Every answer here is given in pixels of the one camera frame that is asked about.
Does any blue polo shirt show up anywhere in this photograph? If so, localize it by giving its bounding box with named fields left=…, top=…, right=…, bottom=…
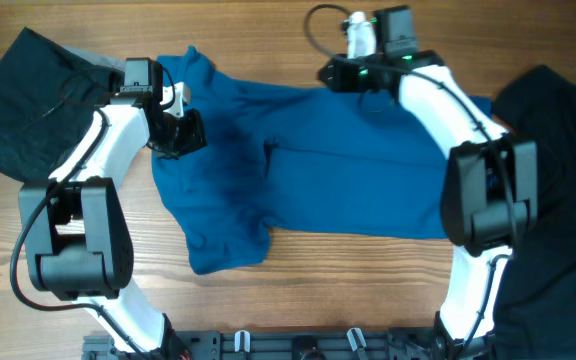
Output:
left=152, top=48, right=446, bottom=275

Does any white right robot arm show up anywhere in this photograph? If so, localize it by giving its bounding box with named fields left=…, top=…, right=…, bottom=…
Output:
left=303, top=6, right=537, bottom=357

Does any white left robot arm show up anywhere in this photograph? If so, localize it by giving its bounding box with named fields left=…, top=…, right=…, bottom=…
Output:
left=9, top=81, right=205, bottom=359

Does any grey mesh garment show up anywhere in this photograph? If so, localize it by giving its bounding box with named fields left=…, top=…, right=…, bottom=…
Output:
left=65, top=46, right=125, bottom=72

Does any dark green folded garment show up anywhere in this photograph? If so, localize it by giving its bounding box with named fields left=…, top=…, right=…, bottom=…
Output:
left=0, top=28, right=123, bottom=182

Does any black garment pile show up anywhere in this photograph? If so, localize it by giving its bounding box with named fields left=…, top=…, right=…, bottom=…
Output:
left=493, top=65, right=576, bottom=359

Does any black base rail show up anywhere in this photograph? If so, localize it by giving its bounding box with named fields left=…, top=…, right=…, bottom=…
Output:
left=80, top=327, right=469, bottom=360

